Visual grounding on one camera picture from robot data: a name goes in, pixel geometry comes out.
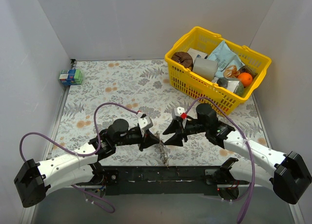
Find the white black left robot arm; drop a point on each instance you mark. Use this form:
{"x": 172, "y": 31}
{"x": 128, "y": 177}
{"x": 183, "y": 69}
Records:
{"x": 35, "y": 180}

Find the white box in basket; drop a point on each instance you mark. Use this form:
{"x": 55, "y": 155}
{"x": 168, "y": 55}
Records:
{"x": 195, "y": 54}

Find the green speckled package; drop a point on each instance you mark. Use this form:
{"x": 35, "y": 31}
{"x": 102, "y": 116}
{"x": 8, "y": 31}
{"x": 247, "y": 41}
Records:
{"x": 236, "y": 87}

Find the blue green sponge pack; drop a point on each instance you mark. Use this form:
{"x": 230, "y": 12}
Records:
{"x": 71, "y": 77}

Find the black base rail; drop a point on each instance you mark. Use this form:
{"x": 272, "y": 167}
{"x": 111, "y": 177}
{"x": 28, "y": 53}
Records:
{"x": 129, "y": 180}

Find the orange fruit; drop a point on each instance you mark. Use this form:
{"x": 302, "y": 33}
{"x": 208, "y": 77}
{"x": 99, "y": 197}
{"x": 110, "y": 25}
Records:
{"x": 246, "y": 79}

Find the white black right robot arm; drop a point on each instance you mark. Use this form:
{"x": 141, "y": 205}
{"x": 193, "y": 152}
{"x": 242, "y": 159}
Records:
{"x": 285, "y": 174}

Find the yellow plastic basket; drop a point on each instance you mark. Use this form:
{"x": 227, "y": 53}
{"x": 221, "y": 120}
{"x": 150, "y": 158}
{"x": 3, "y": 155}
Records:
{"x": 185, "y": 80}

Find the floral table mat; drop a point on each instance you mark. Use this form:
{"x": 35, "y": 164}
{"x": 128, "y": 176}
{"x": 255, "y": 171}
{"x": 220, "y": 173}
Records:
{"x": 115, "y": 89}

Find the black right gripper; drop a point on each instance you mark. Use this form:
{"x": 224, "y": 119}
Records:
{"x": 183, "y": 130}

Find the brown round package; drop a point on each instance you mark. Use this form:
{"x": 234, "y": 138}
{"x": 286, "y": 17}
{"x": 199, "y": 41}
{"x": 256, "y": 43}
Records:
{"x": 183, "y": 58}

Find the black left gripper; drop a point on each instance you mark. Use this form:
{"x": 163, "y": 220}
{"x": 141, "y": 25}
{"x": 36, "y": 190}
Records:
{"x": 142, "y": 138}

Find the steel disc with keyrings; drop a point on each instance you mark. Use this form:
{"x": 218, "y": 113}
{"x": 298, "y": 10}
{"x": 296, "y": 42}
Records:
{"x": 162, "y": 151}

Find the white cylinder container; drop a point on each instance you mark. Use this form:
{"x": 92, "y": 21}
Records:
{"x": 205, "y": 68}

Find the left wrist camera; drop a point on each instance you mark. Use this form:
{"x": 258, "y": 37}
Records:
{"x": 144, "y": 121}

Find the light blue chips bag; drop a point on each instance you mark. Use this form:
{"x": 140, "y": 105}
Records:
{"x": 229, "y": 63}

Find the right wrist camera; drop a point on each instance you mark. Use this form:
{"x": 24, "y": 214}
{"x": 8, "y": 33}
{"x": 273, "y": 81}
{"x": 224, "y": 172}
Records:
{"x": 179, "y": 115}

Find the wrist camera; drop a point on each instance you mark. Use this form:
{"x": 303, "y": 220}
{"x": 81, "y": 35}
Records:
{"x": 179, "y": 115}
{"x": 144, "y": 121}

